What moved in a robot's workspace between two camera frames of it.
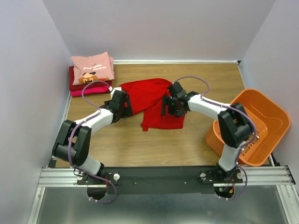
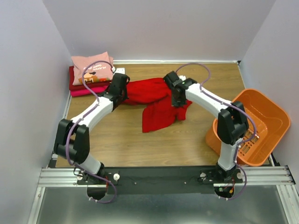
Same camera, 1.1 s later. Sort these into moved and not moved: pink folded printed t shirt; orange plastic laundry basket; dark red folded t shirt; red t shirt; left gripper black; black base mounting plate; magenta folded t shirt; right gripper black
Moved: red t shirt; right gripper black; left gripper black
Not moved: dark red folded t shirt; black base mounting plate; magenta folded t shirt; orange plastic laundry basket; pink folded printed t shirt
